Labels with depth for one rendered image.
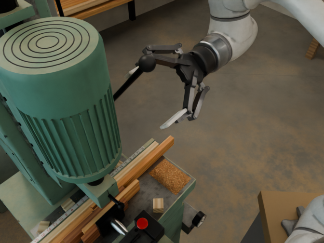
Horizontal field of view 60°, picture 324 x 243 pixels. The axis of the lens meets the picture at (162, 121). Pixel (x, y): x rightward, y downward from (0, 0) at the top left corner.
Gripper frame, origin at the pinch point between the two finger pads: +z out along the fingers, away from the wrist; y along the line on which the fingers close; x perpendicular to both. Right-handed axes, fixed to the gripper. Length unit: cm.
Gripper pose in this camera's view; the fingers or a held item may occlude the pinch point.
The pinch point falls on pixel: (149, 99)
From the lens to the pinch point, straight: 62.1
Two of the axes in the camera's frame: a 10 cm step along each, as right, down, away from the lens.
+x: 4.8, -1.9, -8.6
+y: -5.6, -8.1, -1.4
